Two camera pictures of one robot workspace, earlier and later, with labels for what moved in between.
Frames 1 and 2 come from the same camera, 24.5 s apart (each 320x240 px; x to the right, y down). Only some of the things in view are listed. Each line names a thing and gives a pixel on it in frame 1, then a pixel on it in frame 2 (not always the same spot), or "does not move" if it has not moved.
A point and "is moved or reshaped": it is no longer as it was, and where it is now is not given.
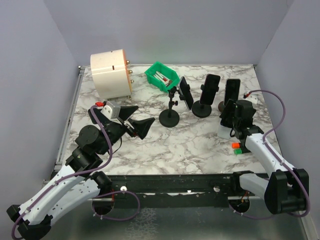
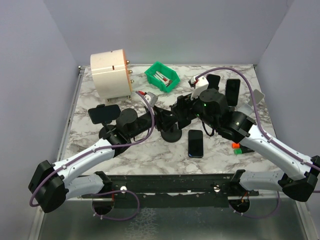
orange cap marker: [235, 145] does not move
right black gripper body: [236, 123] → [197, 110]
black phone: [227, 115] is moved or reshaped
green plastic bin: [169, 73] does not move
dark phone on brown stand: [232, 90] does not move
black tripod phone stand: [170, 117] is moved or reshaped
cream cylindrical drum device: [111, 74] does not move
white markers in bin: [161, 77] does not move
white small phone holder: [253, 97] → [199, 84]
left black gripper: [142, 127] → [163, 120]
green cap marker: [238, 151] does not move
